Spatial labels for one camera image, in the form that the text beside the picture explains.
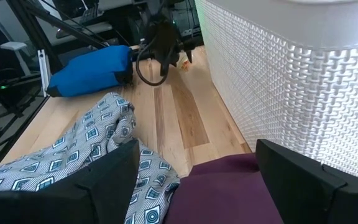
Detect blue zippered pouch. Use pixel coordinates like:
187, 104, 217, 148
45, 44, 134, 98

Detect silver metal bracket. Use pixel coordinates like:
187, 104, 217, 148
37, 49, 53, 98

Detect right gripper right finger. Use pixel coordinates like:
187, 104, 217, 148
255, 138, 358, 224

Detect grey patterned cloth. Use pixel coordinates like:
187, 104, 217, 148
0, 91, 181, 224

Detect white stand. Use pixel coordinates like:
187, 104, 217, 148
0, 41, 28, 77

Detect grey desk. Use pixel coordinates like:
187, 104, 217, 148
53, 20, 116, 41

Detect black metal table frame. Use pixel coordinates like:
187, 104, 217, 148
0, 0, 111, 170

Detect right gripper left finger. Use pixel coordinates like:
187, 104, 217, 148
0, 139, 141, 224

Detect white plastic woven basket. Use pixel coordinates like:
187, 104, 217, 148
193, 0, 358, 184

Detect purple cloth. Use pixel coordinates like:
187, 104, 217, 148
163, 152, 284, 224

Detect black looped gripper cable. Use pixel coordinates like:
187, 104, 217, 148
135, 37, 169, 87

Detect clear packet yellow contents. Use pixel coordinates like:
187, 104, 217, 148
178, 58, 193, 73

